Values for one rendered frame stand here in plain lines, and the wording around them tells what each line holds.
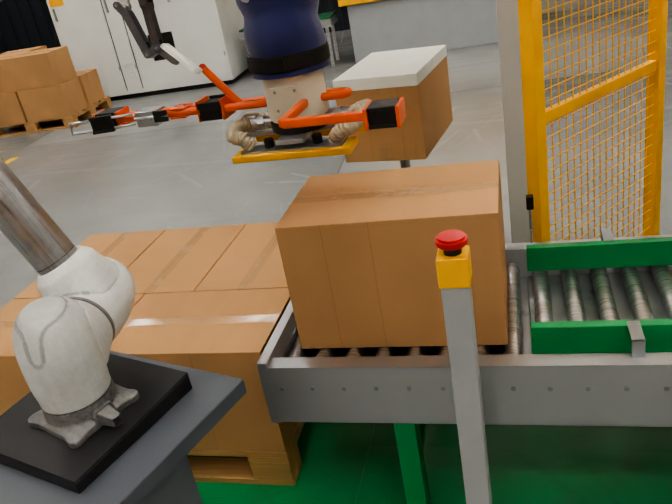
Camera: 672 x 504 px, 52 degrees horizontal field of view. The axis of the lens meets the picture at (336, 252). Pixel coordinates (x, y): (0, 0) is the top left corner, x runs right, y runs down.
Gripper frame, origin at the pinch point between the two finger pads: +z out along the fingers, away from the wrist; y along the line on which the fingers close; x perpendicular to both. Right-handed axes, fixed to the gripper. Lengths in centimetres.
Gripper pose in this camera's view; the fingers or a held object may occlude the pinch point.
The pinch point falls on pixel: (216, 32)
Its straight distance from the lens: 115.9
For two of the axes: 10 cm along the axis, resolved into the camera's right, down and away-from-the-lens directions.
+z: 7.9, 6.0, 1.1
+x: -1.0, 3.0, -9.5
